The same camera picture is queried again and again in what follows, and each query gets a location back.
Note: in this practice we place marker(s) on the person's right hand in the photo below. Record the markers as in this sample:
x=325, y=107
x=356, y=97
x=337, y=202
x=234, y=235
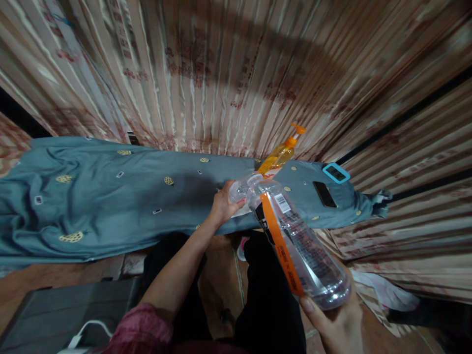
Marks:
x=339, y=328

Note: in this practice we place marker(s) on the person's left hand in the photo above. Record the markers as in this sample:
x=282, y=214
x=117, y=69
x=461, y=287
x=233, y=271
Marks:
x=221, y=206

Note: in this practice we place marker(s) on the small clear plastic bottle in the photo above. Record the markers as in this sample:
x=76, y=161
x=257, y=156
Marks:
x=243, y=186

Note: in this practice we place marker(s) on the large clear orange-label bottle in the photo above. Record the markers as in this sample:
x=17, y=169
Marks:
x=295, y=243

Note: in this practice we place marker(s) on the white paper sheet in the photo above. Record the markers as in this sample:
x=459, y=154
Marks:
x=241, y=214

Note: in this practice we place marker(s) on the pink shoe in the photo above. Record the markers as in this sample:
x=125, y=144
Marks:
x=243, y=249

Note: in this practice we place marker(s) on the white plastic bag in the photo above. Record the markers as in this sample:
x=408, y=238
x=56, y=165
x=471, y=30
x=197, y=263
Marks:
x=387, y=291

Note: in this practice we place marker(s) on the orange pump bottle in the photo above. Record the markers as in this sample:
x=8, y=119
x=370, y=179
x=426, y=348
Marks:
x=281, y=155

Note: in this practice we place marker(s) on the black smartphone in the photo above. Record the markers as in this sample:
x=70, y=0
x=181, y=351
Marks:
x=324, y=194

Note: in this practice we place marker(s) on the teal pineapple print cloth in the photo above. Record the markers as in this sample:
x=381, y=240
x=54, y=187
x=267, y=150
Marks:
x=110, y=199

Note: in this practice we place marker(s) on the blue digital clock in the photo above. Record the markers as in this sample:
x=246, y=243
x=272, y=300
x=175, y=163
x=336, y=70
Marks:
x=336, y=172

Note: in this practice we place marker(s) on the striped beige curtain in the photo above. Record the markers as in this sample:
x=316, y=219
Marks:
x=228, y=73

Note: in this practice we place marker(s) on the black box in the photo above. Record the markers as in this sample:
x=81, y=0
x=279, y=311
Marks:
x=70, y=306

